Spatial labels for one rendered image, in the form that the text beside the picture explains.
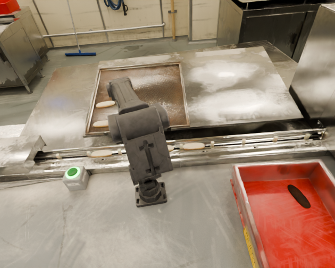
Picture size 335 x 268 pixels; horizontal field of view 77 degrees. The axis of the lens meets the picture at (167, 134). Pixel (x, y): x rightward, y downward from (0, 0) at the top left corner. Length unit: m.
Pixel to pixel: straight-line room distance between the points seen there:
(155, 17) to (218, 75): 3.32
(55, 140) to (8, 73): 2.46
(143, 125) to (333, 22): 0.88
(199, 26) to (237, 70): 3.01
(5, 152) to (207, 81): 1.04
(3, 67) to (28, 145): 2.55
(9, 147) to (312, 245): 1.22
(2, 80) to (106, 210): 3.09
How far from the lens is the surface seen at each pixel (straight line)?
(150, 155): 0.39
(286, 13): 2.70
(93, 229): 0.86
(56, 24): 4.91
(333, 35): 1.08
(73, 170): 0.93
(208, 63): 1.37
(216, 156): 0.92
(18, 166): 1.06
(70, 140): 1.20
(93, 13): 4.63
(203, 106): 1.10
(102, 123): 1.09
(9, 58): 3.49
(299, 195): 0.93
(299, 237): 0.86
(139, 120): 0.38
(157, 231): 0.80
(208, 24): 4.31
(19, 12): 4.25
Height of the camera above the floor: 1.56
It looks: 44 degrees down
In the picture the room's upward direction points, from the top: 6 degrees counter-clockwise
